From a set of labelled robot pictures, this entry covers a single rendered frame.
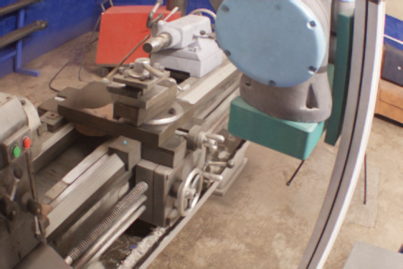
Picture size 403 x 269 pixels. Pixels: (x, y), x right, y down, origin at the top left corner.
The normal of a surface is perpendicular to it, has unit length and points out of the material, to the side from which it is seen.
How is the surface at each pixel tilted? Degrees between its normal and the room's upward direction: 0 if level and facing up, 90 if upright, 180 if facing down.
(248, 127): 90
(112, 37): 90
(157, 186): 90
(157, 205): 90
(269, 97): 70
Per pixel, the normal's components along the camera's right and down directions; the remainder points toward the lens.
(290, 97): -0.20, 0.11
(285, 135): -0.52, 0.37
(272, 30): -0.32, 0.48
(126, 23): -0.07, 0.47
